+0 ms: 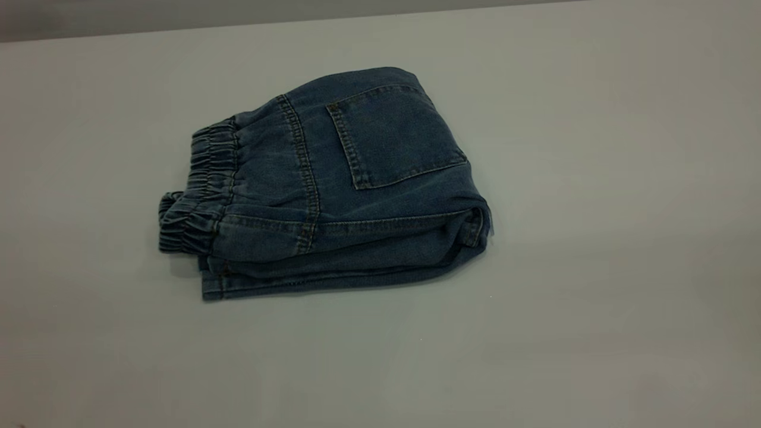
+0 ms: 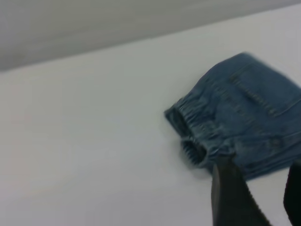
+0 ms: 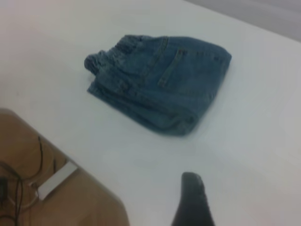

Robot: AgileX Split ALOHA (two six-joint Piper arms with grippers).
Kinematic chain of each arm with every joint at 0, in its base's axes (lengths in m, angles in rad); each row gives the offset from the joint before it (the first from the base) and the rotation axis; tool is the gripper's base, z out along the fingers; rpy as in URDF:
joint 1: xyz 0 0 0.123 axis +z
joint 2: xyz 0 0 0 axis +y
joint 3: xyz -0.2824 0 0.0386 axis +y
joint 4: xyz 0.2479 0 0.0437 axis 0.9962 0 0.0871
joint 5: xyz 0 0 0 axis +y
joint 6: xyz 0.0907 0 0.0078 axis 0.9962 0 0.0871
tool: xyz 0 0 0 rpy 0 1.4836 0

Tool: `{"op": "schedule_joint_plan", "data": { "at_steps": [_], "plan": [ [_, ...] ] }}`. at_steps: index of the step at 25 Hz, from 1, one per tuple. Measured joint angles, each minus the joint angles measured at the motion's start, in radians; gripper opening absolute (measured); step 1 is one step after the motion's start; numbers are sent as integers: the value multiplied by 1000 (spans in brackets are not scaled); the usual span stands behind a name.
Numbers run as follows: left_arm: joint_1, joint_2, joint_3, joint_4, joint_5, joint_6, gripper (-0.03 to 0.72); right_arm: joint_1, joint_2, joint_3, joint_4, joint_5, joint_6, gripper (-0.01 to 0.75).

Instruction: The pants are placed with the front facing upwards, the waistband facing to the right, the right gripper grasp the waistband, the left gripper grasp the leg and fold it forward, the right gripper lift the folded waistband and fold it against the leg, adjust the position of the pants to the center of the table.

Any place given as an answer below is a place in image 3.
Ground thin black floor cable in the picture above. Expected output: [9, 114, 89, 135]
[0, 162, 25, 226]
[37, 136, 46, 175]

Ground white power strip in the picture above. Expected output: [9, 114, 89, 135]
[35, 162, 80, 201]

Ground blue denim pants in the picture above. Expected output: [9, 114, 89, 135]
[84, 34, 233, 137]

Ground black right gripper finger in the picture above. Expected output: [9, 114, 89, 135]
[171, 171, 217, 226]

